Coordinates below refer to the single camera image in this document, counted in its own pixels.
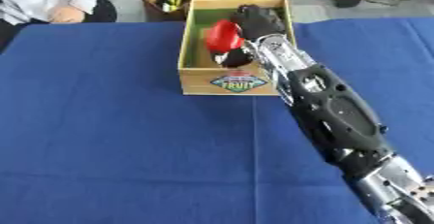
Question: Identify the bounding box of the tan cardboard box green inside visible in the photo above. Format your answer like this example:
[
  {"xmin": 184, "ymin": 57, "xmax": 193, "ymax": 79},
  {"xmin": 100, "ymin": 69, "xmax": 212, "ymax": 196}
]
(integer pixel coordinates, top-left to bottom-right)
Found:
[{"xmin": 176, "ymin": 0, "xmax": 298, "ymax": 97}]

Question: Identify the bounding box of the brown bag with items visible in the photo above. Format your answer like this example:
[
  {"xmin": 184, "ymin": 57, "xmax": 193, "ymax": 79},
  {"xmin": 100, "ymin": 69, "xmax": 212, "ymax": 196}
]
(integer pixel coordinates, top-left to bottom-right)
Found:
[{"xmin": 139, "ymin": 0, "xmax": 196, "ymax": 22}]

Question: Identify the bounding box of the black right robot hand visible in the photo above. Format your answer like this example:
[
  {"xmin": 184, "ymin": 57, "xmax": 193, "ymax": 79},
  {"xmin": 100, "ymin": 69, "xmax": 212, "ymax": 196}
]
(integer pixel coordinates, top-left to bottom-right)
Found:
[{"xmin": 211, "ymin": 4, "xmax": 289, "ymax": 69}]

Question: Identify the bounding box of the person's hand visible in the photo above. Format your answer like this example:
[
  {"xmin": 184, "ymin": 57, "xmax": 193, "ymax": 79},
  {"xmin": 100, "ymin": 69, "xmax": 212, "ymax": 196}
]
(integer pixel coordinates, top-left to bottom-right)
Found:
[{"xmin": 47, "ymin": 5, "xmax": 87, "ymax": 24}]

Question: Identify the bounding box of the red toy fruit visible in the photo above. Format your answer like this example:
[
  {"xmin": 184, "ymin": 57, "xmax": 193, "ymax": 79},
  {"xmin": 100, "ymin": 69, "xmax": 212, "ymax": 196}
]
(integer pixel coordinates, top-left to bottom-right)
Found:
[{"xmin": 203, "ymin": 18, "xmax": 246, "ymax": 54}]

